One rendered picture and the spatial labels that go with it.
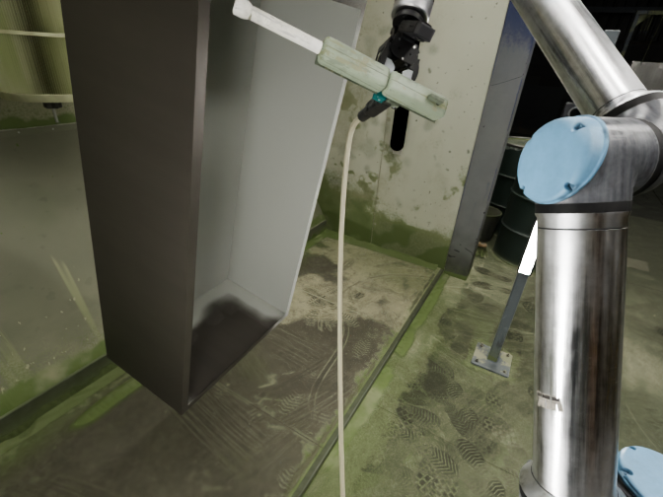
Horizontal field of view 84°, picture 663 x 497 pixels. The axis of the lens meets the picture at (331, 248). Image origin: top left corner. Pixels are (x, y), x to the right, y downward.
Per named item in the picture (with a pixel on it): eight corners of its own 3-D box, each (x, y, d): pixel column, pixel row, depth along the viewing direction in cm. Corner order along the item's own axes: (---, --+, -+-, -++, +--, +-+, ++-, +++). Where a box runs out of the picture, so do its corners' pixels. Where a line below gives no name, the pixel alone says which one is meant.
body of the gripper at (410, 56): (397, 83, 91) (409, 37, 92) (416, 69, 83) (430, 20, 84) (370, 69, 89) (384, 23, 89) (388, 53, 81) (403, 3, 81)
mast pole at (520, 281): (486, 360, 210) (604, 30, 134) (487, 355, 214) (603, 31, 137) (495, 364, 208) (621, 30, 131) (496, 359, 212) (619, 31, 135)
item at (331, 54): (402, 125, 102) (456, 96, 81) (398, 141, 102) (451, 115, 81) (229, 43, 86) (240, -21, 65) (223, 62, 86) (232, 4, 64)
